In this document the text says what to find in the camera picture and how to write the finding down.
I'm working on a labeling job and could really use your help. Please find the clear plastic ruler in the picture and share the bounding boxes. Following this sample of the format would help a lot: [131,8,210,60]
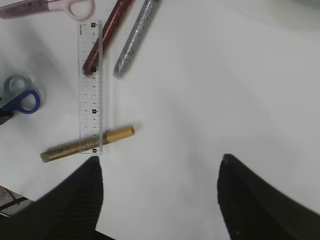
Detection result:
[77,19,104,155]

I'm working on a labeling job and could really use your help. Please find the pink scissors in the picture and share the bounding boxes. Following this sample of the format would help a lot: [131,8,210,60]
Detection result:
[0,0,95,21]

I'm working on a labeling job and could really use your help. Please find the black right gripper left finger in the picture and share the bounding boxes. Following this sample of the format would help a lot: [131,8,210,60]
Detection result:
[0,156,104,240]

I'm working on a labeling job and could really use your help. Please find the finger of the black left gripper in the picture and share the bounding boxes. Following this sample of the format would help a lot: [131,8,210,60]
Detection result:
[0,110,14,125]

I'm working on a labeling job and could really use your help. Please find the red marker pen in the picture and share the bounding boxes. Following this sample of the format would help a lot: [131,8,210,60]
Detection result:
[82,0,134,76]

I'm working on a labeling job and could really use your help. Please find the blue scissors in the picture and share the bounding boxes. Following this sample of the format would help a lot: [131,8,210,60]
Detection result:
[0,74,41,115]

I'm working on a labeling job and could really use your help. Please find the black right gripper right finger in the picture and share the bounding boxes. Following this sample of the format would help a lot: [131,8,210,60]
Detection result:
[217,154,320,240]

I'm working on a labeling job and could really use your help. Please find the grey glitter pen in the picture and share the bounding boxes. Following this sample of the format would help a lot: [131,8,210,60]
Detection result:
[113,0,162,79]

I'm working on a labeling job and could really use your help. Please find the gold marker pen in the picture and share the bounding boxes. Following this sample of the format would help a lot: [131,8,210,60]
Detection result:
[40,125,135,163]

